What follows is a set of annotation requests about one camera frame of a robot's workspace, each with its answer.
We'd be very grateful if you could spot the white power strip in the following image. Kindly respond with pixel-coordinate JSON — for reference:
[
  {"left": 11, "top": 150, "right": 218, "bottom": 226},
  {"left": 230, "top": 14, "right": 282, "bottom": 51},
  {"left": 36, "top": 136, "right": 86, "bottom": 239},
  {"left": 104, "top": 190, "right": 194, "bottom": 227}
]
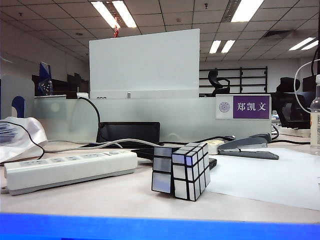
[
  {"left": 3, "top": 149, "right": 139, "bottom": 196},
  {"left": 278, "top": 126, "right": 312, "bottom": 138}
]

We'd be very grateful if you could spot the frosted glass desk partition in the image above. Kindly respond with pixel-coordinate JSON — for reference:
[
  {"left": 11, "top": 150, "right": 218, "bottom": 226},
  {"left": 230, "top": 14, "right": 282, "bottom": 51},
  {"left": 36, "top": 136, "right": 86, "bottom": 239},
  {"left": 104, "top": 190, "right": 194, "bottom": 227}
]
[{"left": 33, "top": 96, "right": 273, "bottom": 143}]

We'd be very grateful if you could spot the black desk socket box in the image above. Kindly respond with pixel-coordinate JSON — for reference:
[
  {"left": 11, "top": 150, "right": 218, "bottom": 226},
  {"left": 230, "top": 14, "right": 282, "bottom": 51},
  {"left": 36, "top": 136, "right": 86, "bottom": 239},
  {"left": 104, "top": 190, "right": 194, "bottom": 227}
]
[{"left": 82, "top": 121, "right": 176, "bottom": 151}]

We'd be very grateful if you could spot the small white staple box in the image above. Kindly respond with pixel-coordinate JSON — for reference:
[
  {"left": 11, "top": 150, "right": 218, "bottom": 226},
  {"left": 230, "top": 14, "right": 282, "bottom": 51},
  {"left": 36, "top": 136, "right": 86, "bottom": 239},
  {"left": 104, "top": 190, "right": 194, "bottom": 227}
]
[{"left": 204, "top": 139, "right": 226, "bottom": 155}]

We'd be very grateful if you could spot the white monitor back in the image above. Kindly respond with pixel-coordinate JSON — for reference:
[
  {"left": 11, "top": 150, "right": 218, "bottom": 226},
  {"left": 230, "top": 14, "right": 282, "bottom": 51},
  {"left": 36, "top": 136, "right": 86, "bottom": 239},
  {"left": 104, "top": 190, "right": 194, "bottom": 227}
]
[{"left": 88, "top": 28, "right": 201, "bottom": 100}]

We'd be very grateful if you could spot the silver mirror cube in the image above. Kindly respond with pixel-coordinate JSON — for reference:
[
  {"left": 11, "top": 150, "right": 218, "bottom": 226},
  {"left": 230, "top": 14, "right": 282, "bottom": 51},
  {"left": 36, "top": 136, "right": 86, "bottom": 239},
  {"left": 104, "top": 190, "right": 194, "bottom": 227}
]
[{"left": 151, "top": 142, "right": 211, "bottom": 202}]

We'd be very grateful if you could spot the grey stapler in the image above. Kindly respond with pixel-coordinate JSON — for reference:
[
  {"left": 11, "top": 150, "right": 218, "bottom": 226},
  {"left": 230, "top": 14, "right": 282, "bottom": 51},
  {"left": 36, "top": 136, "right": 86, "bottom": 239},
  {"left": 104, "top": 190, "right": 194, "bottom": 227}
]
[{"left": 217, "top": 132, "right": 280, "bottom": 160}]

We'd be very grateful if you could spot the purple white name plate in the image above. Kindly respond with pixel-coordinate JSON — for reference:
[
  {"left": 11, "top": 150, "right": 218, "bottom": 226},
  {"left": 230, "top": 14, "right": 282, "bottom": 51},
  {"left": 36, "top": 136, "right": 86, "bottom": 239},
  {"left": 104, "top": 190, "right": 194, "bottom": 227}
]
[{"left": 215, "top": 94, "right": 272, "bottom": 120}]

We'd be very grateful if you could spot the fluorescent ceiling light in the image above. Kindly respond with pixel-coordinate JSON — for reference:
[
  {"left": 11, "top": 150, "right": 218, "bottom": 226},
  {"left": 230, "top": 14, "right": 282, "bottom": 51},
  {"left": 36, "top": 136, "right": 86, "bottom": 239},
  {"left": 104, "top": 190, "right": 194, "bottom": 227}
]
[
  {"left": 231, "top": 0, "right": 265, "bottom": 23},
  {"left": 209, "top": 39, "right": 236, "bottom": 54},
  {"left": 91, "top": 0, "right": 138, "bottom": 29},
  {"left": 289, "top": 36, "right": 320, "bottom": 51}
]

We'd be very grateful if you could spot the black shelf rack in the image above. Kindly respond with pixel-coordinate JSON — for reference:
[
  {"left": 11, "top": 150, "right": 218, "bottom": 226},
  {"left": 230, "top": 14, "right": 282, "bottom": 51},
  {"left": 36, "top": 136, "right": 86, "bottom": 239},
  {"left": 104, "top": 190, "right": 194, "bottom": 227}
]
[{"left": 199, "top": 66, "right": 269, "bottom": 95}]

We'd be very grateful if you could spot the white paper sheet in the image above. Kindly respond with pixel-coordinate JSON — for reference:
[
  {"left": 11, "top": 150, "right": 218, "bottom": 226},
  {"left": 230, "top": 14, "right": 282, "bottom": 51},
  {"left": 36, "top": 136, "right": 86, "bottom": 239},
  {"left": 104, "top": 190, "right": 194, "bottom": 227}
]
[{"left": 207, "top": 147, "right": 320, "bottom": 211}]

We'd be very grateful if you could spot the blue perforated metal stand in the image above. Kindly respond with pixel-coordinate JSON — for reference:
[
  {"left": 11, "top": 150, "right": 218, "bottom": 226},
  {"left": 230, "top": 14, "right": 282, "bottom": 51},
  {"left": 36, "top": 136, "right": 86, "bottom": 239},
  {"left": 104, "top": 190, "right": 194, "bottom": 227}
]
[{"left": 38, "top": 61, "right": 54, "bottom": 97}]

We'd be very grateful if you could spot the black mesh office chair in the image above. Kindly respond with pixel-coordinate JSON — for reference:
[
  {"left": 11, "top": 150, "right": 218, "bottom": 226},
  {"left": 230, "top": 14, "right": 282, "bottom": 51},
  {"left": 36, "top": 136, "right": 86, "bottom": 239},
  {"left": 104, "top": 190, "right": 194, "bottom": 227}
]
[{"left": 271, "top": 76, "right": 312, "bottom": 130}]

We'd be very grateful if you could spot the grey blue metal bookend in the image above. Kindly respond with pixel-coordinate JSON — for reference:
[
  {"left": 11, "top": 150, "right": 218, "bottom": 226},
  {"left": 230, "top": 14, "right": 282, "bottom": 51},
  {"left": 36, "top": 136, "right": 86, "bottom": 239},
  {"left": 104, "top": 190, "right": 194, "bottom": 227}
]
[{"left": 0, "top": 74, "right": 36, "bottom": 120}]

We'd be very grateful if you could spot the white printed plastic bag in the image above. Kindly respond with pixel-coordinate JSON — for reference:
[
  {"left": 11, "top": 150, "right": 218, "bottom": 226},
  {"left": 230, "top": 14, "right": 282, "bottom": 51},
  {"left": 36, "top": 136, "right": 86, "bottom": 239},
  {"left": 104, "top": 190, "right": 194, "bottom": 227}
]
[{"left": 0, "top": 116, "right": 49, "bottom": 164}]

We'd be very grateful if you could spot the white paper stack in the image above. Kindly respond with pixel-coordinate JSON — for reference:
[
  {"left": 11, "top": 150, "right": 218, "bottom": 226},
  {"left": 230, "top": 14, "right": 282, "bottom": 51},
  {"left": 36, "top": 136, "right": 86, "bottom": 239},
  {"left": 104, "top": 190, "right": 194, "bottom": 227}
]
[{"left": 0, "top": 121, "right": 28, "bottom": 146}]

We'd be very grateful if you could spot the clear plastic bottle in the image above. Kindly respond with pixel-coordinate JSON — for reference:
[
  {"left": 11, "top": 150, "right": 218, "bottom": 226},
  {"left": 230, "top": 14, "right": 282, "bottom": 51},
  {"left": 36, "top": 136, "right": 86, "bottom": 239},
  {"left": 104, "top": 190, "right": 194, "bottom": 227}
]
[{"left": 309, "top": 74, "right": 320, "bottom": 155}]

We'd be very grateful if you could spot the grey power strip cable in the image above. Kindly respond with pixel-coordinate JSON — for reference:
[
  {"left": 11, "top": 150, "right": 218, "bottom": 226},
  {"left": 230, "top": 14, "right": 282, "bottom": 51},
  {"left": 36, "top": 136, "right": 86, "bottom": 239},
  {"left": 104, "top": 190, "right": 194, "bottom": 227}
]
[{"left": 43, "top": 138, "right": 163, "bottom": 154}]

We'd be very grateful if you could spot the thick black cable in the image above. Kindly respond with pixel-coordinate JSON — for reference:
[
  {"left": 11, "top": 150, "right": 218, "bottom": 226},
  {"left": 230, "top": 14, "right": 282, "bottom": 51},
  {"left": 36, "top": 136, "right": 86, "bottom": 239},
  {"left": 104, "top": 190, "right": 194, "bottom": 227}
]
[{"left": 77, "top": 96, "right": 102, "bottom": 143}]

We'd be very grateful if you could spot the black cable with connector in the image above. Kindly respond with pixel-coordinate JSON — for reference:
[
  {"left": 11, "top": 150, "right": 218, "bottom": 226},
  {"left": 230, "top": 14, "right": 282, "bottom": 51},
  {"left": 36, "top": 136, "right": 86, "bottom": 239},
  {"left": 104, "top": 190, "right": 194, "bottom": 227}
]
[{"left": 159, "top": 124, "right": 311, "bottom": 146}]

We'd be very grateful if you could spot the thin black cable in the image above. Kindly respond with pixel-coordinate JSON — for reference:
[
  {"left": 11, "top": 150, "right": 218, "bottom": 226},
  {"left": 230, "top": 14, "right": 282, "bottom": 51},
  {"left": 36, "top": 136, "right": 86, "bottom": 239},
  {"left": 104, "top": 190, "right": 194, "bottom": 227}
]
[{"left": 0, "top": 120, "right": 46, "bottom": 166}]

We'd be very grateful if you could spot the white cable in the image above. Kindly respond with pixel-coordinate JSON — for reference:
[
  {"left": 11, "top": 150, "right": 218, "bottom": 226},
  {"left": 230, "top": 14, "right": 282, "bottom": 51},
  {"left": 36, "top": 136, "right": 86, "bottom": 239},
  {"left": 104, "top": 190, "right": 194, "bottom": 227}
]
[{"left": 293, "top": 58, "right": 320, "bottom": 115}]

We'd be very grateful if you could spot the black hanging cable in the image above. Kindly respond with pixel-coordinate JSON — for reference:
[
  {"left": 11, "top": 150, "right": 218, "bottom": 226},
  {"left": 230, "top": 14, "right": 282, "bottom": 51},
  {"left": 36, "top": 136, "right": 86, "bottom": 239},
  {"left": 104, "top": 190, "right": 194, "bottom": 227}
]
[{"left": 310, "top": 34, "right": 320, "bottom": 76}]

